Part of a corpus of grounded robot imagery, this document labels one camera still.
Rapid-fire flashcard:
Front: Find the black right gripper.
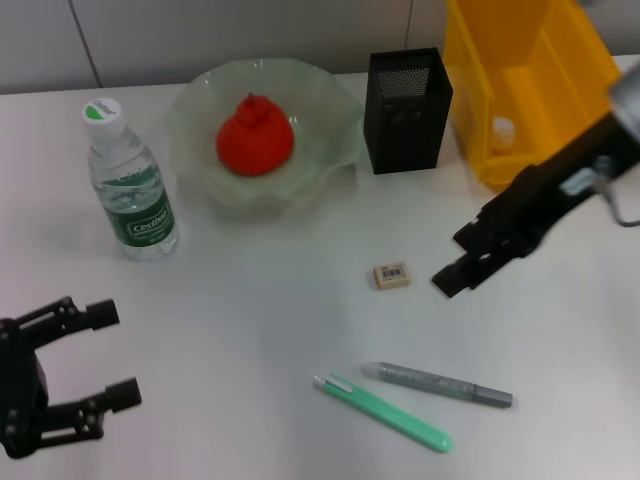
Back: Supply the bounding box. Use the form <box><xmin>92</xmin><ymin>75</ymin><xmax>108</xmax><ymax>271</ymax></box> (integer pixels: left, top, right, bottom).
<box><xmin>432</xmin><ymin>112</ymin><xmax>639</xmax><ymax>301</ymax></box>

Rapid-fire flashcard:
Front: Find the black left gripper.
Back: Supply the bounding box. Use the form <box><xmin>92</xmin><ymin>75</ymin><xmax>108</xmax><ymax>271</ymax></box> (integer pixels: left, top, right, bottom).
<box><xmin>0</xmin><ymin>295</ymin><xmax>144</xmax><ymax>460</ymax></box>

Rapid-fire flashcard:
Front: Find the white paper ball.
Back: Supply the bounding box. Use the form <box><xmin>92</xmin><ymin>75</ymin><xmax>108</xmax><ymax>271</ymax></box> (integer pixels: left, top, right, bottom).
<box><xmin>492</xmin><ymin>117</ymin><xmax>516</xmax><ymax>151</ymax></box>

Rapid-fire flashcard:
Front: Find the clear green-label water bottle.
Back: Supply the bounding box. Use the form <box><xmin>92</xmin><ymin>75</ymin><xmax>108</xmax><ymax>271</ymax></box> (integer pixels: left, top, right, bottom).
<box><xmin>82</xmin><ymin>97</ymin><xmax>180</xmax><ymax>262</ymax></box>

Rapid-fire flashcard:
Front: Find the mint green pen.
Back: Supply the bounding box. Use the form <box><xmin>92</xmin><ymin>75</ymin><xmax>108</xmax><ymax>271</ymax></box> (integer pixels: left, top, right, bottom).
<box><xmin>313</xmin><ymin>372</ymin><xmax>454</xmax><ymax>454</ymax></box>

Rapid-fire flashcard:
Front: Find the orange mandarin fruit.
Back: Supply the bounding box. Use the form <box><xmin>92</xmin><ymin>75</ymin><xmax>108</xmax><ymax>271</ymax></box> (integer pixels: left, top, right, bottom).
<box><xmin>215</xmin><ymin>92</ymin><xmax>295</xmax><ymax>177</ymax></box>

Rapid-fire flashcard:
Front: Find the beige eraser with barcode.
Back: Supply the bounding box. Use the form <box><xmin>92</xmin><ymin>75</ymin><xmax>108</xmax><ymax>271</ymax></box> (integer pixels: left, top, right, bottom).
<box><xmin>372</xmin><ymin>261</ymin><xmax>415</xmax><ymax>291</ymax></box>

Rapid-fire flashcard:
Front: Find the grey marker pen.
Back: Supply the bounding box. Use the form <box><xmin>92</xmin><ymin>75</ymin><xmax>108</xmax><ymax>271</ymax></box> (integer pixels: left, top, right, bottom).
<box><xmin>361</xmin><ymin>361</ymin><xmax>514</xmax><ymax>409</ymax></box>

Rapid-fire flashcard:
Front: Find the black mesh pen holder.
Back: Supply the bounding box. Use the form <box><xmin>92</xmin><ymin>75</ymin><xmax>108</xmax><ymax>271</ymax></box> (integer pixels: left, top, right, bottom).
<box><xmin>363</xmin><ymin>47</ymin><xmax>455</xmax><ymax>175</ymax></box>

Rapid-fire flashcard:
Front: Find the green glass fruit bowl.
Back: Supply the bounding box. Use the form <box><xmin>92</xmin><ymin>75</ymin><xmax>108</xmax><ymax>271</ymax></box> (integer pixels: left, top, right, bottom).
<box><xmin>164</xmin><ymin>57</ymin><xmax>365</xmax><ymax>221</ymax></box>

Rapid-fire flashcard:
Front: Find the yellow plastic bin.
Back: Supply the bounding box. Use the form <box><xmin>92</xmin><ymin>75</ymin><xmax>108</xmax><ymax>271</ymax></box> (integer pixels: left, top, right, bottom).
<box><xmin>443</xmin><ymin>0</ymin><xmax>630</xmax><ymax>194</ymax></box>

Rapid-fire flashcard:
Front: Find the right gripper cable with plug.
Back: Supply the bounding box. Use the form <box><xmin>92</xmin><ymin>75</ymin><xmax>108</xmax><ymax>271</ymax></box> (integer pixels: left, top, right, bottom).
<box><xmin>594</xmin><ymin>172</ymin><xmax>640</xmax><ymax>229</ymax></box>

